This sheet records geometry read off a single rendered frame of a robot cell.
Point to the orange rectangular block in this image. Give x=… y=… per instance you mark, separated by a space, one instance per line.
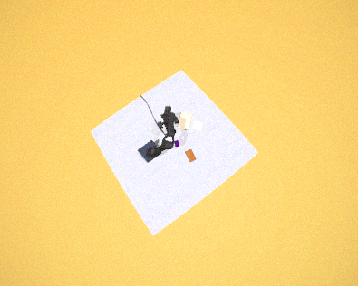
x=190 y=155

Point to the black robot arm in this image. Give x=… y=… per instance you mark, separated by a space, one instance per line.
x=169 y=117

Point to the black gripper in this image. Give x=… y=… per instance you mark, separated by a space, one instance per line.
x=166 y=123

